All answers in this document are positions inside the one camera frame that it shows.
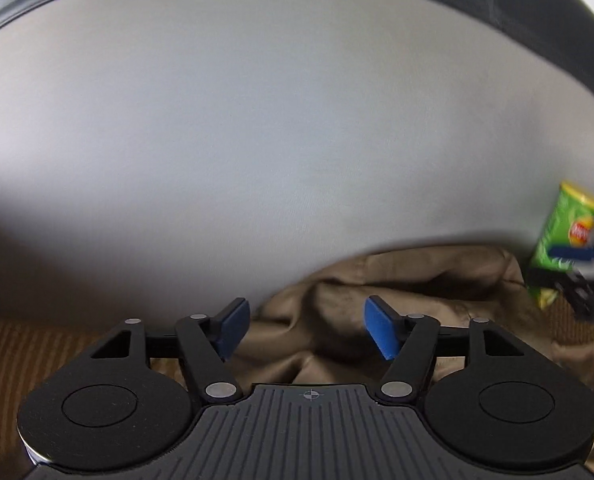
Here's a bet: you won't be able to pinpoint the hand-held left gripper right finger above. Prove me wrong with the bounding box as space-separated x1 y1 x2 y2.
365 296 525 405

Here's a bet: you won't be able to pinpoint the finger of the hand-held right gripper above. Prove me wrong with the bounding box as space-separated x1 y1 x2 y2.
549 244 594 281

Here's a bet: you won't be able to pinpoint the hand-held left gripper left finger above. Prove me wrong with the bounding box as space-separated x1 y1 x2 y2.
91 297 251 405

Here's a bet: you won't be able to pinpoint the khaki pants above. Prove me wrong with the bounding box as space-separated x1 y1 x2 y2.
149 245 594 480

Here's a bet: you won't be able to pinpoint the green chip can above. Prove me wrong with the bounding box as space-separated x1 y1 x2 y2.
527 181 594 311

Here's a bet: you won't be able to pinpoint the woven brown sofa mat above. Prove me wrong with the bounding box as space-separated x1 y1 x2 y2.
0 282 594 463

